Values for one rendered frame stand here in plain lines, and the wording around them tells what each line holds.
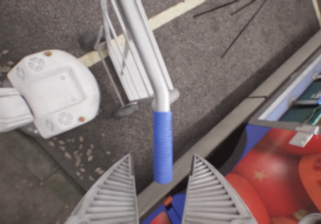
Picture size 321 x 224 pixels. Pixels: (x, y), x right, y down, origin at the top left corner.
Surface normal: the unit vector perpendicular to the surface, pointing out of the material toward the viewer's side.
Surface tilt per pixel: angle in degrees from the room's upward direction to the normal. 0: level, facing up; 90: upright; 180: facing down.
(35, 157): 0
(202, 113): 0
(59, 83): 0
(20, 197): 8
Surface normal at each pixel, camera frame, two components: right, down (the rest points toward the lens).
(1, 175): 0.42, -0.04
